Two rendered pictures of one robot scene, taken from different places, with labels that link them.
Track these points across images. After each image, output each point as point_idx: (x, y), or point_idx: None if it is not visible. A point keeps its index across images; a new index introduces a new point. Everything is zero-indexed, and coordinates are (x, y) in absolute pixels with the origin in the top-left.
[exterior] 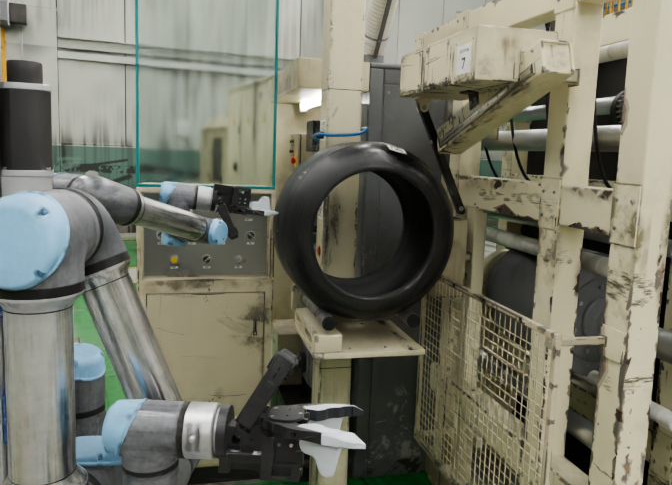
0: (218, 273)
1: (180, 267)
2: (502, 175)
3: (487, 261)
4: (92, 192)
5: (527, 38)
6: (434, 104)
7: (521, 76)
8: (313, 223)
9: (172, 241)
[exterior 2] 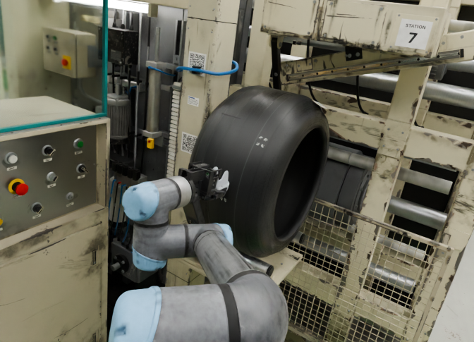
0: (50, 218)
1: (5, 227)
2: None
3: None
4: (278, 334)
5: (447, 20)
6: None
7: (442, 55)
8: (278, 192)
9: (161, 265)
